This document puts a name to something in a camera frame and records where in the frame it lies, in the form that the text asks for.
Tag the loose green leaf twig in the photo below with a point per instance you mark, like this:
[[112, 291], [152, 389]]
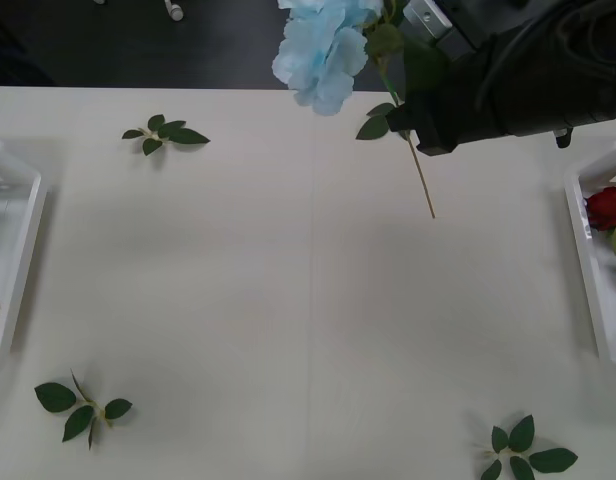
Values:
[[180, 135], [53, 397], [520, 432], [373, 127]]

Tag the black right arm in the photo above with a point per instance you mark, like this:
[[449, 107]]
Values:
[[563, 70]]

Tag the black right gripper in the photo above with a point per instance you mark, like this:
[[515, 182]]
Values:
[[468, 105]]

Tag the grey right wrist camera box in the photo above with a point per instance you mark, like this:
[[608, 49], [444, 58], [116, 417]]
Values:
[[433, 20]]

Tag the red rose with green stem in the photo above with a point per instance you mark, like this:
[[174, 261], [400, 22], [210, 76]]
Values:
[[608, 207]]

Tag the shallow white box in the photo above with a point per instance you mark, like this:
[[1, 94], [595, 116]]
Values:
[[18, 200], [588, 260]]

